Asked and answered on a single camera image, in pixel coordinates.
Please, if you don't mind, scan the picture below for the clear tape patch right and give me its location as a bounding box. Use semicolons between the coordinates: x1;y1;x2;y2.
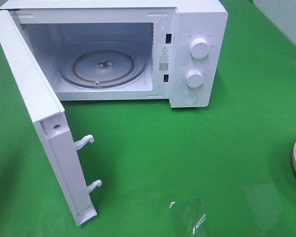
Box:
244;183;282;229

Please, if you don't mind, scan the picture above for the white timer knob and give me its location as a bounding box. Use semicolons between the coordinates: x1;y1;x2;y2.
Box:
185;70;204;88

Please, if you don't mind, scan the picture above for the glass microwave turntable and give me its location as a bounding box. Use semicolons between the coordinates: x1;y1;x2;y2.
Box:
59;41;151;89

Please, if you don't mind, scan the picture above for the clear tape patch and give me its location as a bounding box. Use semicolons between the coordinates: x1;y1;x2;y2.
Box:
244;183;282;229
169;199;212;237

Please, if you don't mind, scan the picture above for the upper white microwave knob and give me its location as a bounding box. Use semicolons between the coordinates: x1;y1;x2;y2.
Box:
189;37;209;59

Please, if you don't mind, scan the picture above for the white microwave oven body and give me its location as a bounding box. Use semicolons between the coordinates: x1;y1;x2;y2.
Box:
0;0;228;108

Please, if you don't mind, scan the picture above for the white microwave door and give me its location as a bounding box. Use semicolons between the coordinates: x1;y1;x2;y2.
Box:
0;10;102;226

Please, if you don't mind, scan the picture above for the round door release button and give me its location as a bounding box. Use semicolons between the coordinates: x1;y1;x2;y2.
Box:
183;93;198;105

